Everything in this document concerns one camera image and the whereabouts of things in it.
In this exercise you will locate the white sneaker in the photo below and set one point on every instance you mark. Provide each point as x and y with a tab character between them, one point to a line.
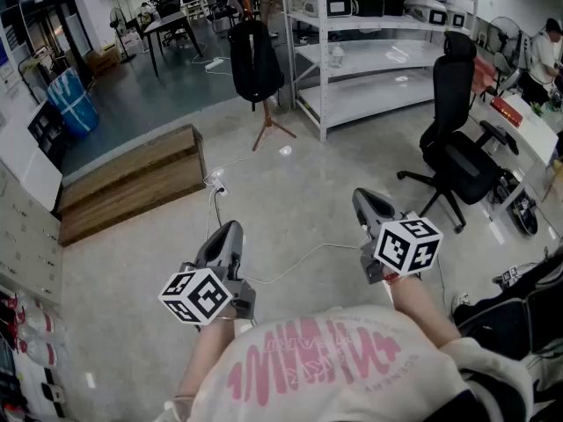
461	303

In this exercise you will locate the white table black legs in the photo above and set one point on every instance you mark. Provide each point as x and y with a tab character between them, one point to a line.
165	19

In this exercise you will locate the beige filing cabinet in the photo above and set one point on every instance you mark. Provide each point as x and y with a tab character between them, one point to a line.
26	235

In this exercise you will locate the cardboard box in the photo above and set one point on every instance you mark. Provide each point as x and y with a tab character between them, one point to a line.
103	61

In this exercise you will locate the white desk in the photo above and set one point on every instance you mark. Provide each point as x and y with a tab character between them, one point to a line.
528	134

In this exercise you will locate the grey pedestal fan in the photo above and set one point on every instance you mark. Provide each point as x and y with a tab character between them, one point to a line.
503	33

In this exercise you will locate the clear bottle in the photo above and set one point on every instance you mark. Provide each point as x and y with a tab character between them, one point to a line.
336	56

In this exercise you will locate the person's left forearm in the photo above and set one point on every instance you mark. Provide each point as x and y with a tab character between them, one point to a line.
206	354

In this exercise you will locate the black cube shelf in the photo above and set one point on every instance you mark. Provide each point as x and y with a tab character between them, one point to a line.
48	130

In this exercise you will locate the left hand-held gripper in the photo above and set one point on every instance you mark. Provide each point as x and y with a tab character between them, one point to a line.
198	297

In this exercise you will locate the black office chair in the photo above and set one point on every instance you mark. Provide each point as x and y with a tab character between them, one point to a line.
453	99
169	5

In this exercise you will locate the person's right forearm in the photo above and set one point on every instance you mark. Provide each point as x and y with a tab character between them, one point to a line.
413	306

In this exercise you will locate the pink chair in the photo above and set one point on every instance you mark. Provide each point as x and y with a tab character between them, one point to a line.
484	75

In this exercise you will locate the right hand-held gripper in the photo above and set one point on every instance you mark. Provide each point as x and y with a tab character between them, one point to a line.
407	253

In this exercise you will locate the person's cream printed shirt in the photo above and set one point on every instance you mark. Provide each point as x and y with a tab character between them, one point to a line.
330	394

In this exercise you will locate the black bag white trim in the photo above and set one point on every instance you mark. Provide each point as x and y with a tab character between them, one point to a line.
506	323

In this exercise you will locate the black round device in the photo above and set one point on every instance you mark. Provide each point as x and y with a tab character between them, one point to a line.
523	213

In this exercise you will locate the plastic-wrapped white red item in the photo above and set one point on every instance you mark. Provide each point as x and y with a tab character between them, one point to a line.
37	321
41	352

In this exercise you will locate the black pedestal fan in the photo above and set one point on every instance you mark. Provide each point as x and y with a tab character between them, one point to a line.
116	18

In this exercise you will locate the long white power strip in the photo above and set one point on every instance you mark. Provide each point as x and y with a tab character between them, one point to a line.
214	63

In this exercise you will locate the wooden coat stand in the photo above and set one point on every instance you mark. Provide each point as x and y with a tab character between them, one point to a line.
267	117

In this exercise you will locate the white metal shelving unit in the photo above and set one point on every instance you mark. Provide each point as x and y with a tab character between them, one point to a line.
374	90

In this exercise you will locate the wooden step platform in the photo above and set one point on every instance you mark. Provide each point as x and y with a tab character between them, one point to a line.
132	178

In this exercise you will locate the white cabinet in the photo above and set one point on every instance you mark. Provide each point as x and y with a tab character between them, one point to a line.
31	169

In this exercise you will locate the red box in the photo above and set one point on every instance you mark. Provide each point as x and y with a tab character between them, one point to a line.
508	110

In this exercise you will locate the small white power strip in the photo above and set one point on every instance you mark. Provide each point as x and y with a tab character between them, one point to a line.
220	188

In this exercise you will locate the blue wrapped bundle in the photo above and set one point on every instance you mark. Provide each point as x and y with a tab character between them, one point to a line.
72	104

